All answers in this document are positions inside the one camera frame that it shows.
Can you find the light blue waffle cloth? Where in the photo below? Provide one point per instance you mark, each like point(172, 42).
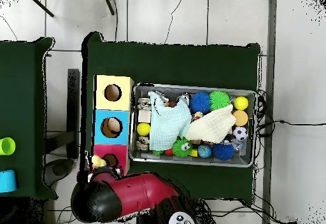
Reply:
point(165, 127)

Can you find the yellow plush duck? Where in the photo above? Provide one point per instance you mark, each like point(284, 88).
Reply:
point(98, 161)

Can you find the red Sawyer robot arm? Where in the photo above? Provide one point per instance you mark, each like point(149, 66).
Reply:
point(142, 191)

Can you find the wooden box with three holes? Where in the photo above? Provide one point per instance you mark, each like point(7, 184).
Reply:
point(102, 104)

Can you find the yellow smooth ball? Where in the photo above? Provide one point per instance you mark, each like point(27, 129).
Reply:
point(143, 129)
point(241, 103)

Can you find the green spiky toy with eyes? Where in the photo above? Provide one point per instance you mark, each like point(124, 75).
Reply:
point(182, 148)

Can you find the blue spiky rubber ball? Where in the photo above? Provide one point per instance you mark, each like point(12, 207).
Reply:
point(200, 101)

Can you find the cream waffle cloth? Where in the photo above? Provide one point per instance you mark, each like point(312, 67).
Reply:
point(214, 127)

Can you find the dark green table cloth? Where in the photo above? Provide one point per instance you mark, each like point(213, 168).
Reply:
point(23, 56)
point(165, 61)

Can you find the small globe ball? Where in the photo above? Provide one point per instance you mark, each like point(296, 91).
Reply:
point(204, 151)

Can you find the green spiky rubber ball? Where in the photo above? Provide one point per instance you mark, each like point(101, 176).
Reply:
point(219, 100)

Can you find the orange foam ball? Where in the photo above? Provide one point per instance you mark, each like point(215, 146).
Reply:
point(240, 118)

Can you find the small soccer ball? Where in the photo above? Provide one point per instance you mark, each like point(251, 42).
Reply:
point(240, 134)

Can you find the black upright panel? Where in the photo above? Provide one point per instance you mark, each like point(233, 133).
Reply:
point(73, 107)

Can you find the dark grey stand base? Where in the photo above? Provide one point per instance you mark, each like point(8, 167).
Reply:
point(59, 169)

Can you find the black stand leg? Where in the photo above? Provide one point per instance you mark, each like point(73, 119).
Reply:
point(42, 6)
point(109, 5)

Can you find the green plastic cup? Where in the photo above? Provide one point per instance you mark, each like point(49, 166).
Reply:
point(7, 146)

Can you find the blue plastic cup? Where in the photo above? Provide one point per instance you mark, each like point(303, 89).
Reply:
point(7, 181)

